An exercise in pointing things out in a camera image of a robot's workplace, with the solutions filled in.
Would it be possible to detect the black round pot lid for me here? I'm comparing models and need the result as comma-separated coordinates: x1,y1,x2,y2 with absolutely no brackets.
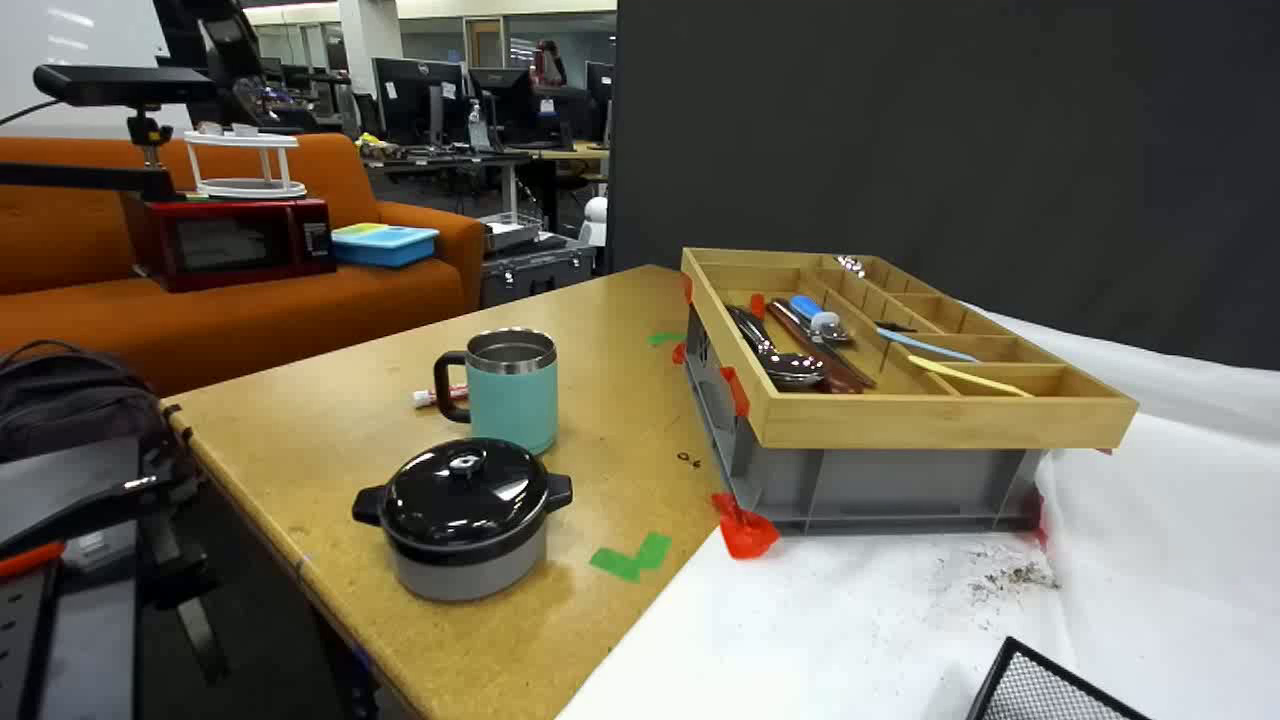
377,436,557,561

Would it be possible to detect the black equipment case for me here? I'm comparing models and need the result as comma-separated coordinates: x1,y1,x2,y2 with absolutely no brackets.
478,231,600,306

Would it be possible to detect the white rounded device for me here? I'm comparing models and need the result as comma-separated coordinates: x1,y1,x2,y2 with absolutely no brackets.
578,188,611,251

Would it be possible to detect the blue white small tube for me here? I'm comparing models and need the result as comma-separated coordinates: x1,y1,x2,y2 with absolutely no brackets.
783,294,851,343

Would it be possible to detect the L-shaped green tape mark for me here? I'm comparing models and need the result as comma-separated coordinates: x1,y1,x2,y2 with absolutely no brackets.
589,534,677,586

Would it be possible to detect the wooden office desk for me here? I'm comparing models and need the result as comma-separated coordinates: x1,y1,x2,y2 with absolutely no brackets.
358,137,611,173

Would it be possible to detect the grey plastic crate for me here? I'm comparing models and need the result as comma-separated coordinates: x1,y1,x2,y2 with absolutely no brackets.
686,312,1054,537

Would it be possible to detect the blue lidded box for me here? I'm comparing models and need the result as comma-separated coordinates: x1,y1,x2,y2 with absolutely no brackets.
327,222,445,274

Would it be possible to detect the pale green utensil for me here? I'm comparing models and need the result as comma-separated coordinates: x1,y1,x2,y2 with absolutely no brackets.
871,324,986,367

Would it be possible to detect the black computer monitor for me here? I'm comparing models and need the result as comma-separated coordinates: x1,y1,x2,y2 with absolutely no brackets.
371,55,451,150
467,64,546,150

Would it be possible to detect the wooden organizer tray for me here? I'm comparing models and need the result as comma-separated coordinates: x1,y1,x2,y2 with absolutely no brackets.
677,243,1142,457

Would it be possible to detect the yellow utensil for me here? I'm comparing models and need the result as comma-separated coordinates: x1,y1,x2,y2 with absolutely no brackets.
904,348,1038,405

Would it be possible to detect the white cloth sheet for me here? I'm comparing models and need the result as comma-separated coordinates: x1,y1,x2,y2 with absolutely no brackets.
557,306,1280,720

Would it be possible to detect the black curtain backdrop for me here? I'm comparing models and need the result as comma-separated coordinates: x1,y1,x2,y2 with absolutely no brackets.
606,0,1280,373

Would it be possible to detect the dark red microwave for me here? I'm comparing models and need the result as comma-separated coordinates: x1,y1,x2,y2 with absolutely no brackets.
136,196,336,295

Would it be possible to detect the white round stand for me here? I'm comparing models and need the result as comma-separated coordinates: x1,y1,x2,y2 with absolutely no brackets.
175,127,313,203

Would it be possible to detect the orange sofa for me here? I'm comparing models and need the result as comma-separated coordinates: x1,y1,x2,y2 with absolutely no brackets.
0,127,493,398

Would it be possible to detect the black backpack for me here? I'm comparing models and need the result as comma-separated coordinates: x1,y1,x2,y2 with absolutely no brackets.
0,337,175,472

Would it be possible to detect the black equipment stand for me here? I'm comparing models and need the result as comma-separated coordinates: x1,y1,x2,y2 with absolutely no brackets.
0,433,234,720

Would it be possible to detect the red plastic corner bracket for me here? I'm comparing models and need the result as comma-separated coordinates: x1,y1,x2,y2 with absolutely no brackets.
716,360,757,420

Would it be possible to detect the teal mug with black handle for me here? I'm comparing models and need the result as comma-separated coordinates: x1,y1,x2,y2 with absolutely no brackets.
434,329,566,460

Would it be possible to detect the black handled tool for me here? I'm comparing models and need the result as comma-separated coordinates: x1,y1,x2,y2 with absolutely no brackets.
723,301,831,398

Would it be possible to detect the red handled screwdriver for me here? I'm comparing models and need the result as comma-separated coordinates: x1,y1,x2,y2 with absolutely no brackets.
749,294,882,398

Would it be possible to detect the grey pot with black handles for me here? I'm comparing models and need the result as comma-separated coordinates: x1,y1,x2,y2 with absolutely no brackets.
348,472,578,608

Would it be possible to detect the black camera on stand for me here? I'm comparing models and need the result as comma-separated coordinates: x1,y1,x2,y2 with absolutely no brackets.
33,62,215,152

